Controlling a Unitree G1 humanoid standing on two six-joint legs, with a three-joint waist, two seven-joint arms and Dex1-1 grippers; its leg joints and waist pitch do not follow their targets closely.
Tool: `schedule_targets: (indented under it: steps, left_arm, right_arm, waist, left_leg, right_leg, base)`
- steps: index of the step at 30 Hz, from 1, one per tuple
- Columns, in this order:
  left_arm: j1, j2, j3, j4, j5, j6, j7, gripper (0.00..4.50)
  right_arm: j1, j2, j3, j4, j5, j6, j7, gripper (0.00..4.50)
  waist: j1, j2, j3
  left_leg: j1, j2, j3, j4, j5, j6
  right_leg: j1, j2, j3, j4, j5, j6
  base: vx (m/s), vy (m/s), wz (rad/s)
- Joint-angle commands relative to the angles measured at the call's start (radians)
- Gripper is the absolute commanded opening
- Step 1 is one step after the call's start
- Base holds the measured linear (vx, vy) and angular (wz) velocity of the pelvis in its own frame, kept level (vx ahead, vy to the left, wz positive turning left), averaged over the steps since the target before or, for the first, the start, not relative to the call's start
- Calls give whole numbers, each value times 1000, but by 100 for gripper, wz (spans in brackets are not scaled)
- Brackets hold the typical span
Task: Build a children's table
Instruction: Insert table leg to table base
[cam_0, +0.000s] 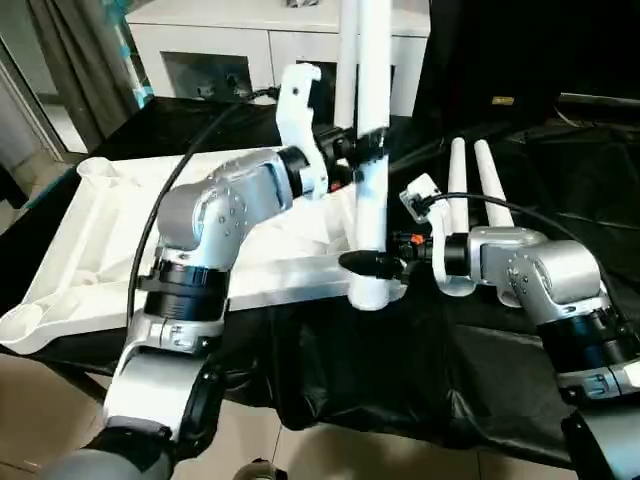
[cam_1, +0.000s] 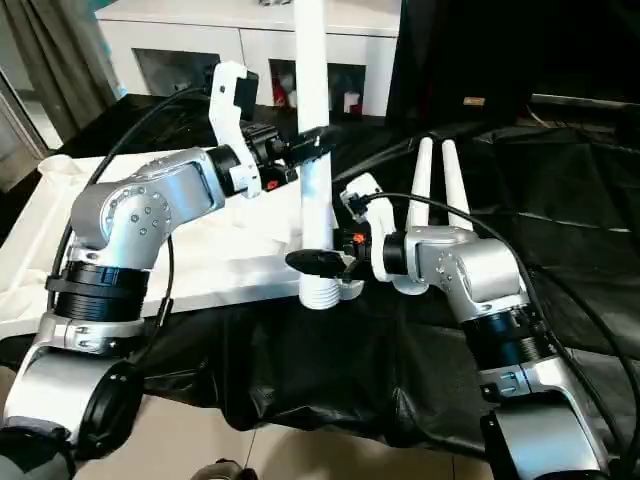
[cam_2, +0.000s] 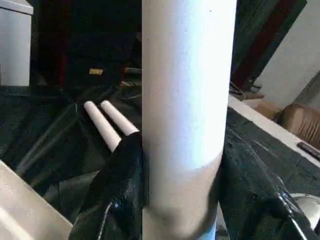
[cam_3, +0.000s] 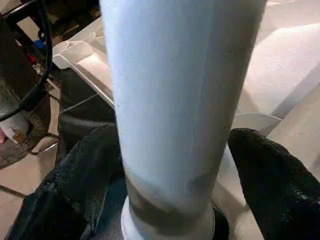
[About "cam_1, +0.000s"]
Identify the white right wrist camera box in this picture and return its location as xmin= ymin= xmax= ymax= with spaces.
xmin=338 ymin=172 xmax=393 ymax=283

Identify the white plastic table leg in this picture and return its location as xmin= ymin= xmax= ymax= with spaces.
xmin=292 ymin=0 xmax=343 ymax=311
xmin=440 ymin=140 xmax=474 ymax=231
xmin=390 ymin=138 xmax=435 ymax=295

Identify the white plastic table top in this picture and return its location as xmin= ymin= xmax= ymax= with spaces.
xmin=0 ymin=150 xmax=367 ymax=341

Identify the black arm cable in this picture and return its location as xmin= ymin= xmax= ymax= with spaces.
xmin=50 ymin=90 xmax=216 ymax=346
xmin=345 ymin=192 xmax=640 ymax=441

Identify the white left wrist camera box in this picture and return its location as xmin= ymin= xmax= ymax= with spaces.
xmin=208 ymin=62 xmax=263 ymax=196

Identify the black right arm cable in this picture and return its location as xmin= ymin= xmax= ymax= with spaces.
xmin=345 ymin=192 xmax=640 ymax=441

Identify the white sideboard cabinet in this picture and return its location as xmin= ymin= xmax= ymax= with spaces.
xmin=95 ymin=0 xmax=403 ymax=119

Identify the beige curtain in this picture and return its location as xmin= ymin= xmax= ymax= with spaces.
xmin=0 ymin=0 xmax=121 ymax=181

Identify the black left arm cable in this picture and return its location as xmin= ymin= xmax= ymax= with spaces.
xmin=50 ymin=90 xmax=216 ymax=346

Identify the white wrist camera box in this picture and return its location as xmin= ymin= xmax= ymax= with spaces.
xmin=208 ymin=62 xmax=263 ymax=196
xmin=338 ymin=172 xmax=393 ymax=283

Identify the black plastic mat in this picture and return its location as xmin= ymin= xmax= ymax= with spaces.
xmin=0 ymin=92 xmax=640 ymax=466

